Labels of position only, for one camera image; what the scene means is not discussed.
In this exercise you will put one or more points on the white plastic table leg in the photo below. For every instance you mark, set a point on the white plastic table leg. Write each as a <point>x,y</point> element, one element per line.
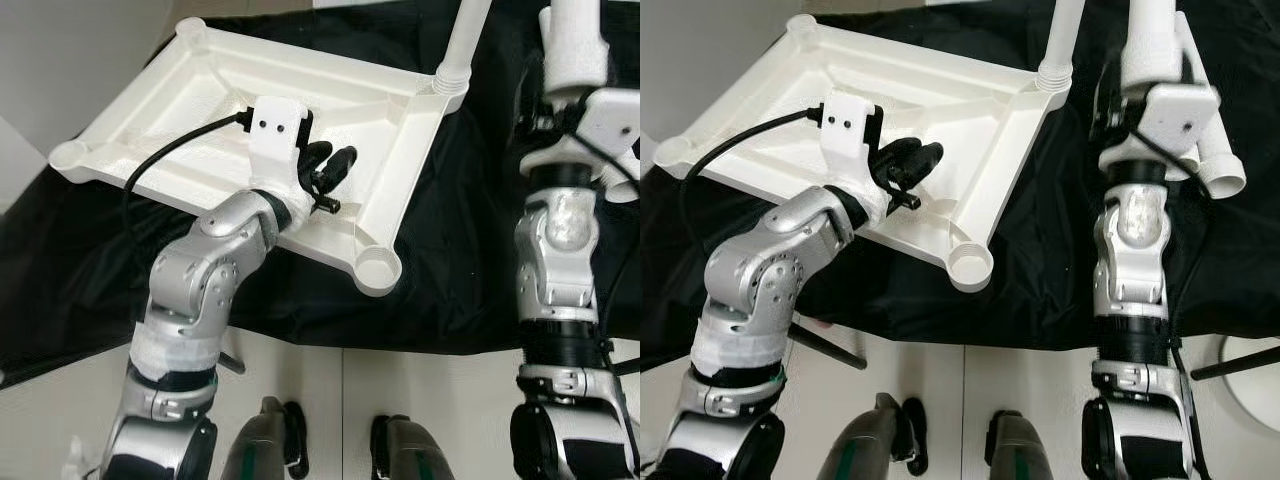
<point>1062,35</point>
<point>1222,165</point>
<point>575,45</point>
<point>630,188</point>
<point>1150,45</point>
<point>465,35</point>

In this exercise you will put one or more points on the white plastic table top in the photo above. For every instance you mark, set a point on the white plastic table top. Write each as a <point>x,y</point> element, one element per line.
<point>780,110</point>
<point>180,110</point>

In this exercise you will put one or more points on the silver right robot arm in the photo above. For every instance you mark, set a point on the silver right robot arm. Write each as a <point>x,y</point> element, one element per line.
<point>565,250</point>
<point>1130,240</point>

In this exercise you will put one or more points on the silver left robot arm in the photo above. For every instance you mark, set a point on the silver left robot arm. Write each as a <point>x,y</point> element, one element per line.
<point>770,270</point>
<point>200,280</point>

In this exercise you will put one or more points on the black table cloth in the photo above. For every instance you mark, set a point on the black table cloth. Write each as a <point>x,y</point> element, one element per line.
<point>470,250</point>
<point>1040,260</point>

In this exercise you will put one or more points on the black metal stand leg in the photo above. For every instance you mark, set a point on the black metal stand leg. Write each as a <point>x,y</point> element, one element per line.
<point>1235,363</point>
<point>625,365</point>
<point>830,346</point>
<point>232,362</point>

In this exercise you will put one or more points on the robot left leg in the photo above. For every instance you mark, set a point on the robot left leg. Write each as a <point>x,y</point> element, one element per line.
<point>265,440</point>
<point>885,440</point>

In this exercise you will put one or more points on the robot leg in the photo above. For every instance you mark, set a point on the robot leg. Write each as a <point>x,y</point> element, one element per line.
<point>265,440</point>
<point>885,440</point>
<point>405,445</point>
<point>1020,445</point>

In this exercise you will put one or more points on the robot right leg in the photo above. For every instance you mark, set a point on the robot right leg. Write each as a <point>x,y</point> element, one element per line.
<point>1020,445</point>
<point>405,445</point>

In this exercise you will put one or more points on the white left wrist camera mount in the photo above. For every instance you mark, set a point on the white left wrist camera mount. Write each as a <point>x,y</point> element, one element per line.
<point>275,130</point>
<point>848,125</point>

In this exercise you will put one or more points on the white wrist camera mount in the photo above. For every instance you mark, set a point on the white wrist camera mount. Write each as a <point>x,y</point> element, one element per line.
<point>275,130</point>
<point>848,125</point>
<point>610,120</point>
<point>1175,115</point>

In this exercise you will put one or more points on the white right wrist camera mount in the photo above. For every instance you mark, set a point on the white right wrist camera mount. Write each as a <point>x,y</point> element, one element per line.
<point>610,120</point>
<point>1175,115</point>

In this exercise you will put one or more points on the white pedestal fan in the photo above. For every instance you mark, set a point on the white pedestal fan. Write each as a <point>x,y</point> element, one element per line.
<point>1255,395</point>

